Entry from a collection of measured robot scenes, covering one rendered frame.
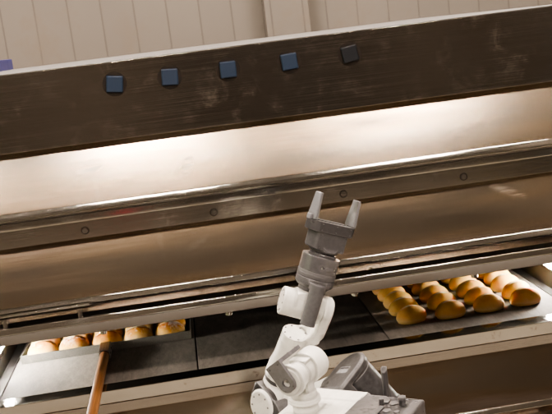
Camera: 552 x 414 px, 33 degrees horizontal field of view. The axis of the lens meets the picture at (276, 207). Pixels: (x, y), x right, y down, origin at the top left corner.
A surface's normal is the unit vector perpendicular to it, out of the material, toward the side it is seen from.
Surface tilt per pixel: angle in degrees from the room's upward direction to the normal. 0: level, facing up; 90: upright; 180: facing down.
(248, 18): 90
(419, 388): 70
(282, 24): 90
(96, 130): 90
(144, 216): 90
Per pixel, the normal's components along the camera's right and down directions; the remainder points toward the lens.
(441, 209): 0.07, -0.17
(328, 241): 0.50, 0.22
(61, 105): 0.11, 0.17
